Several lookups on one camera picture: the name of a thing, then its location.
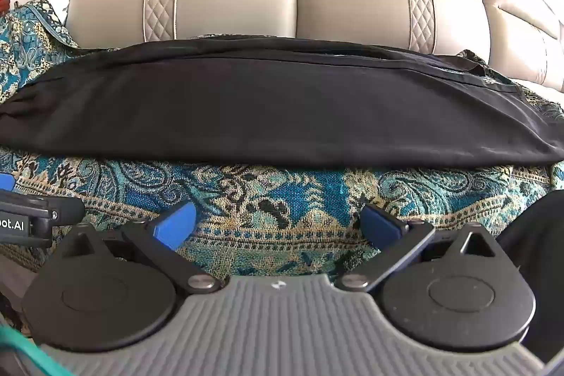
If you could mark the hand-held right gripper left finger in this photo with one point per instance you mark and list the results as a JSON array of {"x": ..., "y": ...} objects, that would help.
[{"x": 174, "y": 226}]

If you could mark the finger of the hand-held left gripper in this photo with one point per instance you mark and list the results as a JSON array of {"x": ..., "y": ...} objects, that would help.
[{"x": 6, "y": 182}]

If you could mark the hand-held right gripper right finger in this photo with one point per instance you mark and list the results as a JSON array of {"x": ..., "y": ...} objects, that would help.
[{"x": 380, "y": 225}]

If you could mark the black pants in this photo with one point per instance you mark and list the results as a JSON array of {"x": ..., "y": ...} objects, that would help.
[{"x": 273, "y": 103}]

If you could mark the teal paisley blanket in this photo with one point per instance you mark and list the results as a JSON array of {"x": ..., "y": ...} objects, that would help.
[{"x": 282, "y": 204}]

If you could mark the dark cloth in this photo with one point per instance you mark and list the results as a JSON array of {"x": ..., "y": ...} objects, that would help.
[{"x": 535, "y": 252}]

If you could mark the white pillow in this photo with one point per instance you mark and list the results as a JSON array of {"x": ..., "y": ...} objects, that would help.
[{"x": 58, "y": 4}]

